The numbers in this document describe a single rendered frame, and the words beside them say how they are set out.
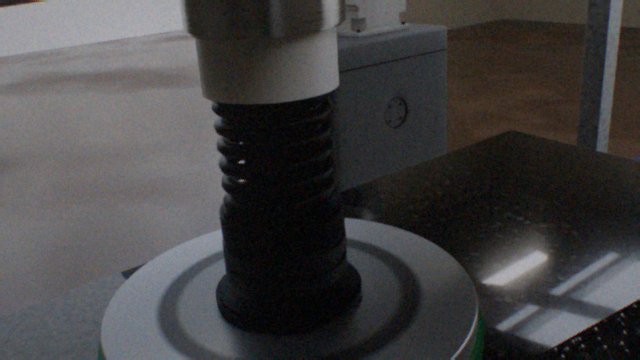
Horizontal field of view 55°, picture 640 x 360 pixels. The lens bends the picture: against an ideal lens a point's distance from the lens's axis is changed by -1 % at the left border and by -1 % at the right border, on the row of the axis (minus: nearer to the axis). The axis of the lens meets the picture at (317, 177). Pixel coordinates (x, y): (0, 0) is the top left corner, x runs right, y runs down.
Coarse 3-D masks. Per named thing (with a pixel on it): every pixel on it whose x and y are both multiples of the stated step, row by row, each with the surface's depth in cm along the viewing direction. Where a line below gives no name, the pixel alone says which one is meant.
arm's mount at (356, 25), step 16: (352, 0) 147; (368, 0) 148; (384, 0) 152; (400, 0) 155; (352, 16) 149; (368, 16) 150; (384, 16) 153; (352, 32) 150; (368, 32) 150; (384, 32) 153
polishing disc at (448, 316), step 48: (192, 240) 43; (384, 240) 41; (144, 288) 37; (192, 288) 37; (384, 288) 36; (432, 288) 35; (144, 336) 33; (192, 336) 32; (240, 336) 32; (288, 336) 32; (336, 336) 32; (384, 336) 31; (432, 336) 31
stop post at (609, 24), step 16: (592, 0) 202; (608, 0) 198; (592, 16) 204; (608, 16) 199; (592, 32) 205; (608, 32) 201; (592, 48) 207; (608, 48) 204; (592, 64) 208; (608, 64) 206; (592, 80) 210; (608, 80) 209; (592, 96) 211; (608, 96) 211; (592, 112) 213; (608, 112) 214; (592, 128) 214; (608, 128) 217; (576, 144) 221; (592, 144) 216
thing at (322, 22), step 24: (192, 0) 27; (216, 0) 27; (240, 0) 26; (264, 0) 26; (288, 0) 27; (312, 0) 27; (336, 0) 28; (192, 24) 28; (216, 24) 27; (240, 24) 27; (264, 24) 27; (288, 24) 27; (312, 24) 27; (336, 24) 29
